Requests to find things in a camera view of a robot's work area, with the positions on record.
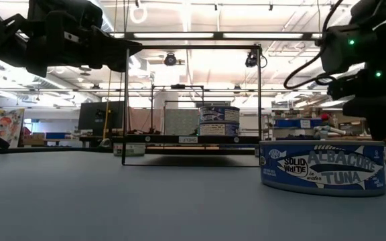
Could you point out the grey perforated panel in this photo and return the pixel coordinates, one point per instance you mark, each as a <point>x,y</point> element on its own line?
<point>181,122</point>

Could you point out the black aluminium table frame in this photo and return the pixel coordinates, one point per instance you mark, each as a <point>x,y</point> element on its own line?
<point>45,150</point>

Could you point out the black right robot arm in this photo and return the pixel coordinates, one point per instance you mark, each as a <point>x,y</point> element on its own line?
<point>347,57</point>

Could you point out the wooden shelf with black frame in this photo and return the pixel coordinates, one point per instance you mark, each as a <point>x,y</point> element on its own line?
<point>213,139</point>

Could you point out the overhead light bar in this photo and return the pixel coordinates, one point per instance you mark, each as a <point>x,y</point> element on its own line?
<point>218,35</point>

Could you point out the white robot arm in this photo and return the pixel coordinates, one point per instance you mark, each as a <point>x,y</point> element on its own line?
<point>327,130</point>

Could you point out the pink partition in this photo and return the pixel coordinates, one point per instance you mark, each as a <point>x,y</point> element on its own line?
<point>146,118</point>

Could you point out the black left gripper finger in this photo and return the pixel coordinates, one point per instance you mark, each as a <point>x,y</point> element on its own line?
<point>112,50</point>

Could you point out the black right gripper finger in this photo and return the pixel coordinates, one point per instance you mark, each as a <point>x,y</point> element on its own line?
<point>379,127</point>

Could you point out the blue storage box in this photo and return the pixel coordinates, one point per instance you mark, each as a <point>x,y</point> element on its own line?
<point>297,123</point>

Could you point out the dark blue albacore tuna can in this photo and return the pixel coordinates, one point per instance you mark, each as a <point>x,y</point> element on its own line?
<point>218,129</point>
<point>218,114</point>
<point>323,167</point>

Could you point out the colourful poster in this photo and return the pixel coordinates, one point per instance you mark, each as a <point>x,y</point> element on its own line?
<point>0,125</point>

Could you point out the black ceiling camera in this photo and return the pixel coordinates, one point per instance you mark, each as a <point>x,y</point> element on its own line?
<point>251,60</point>
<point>170,59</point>

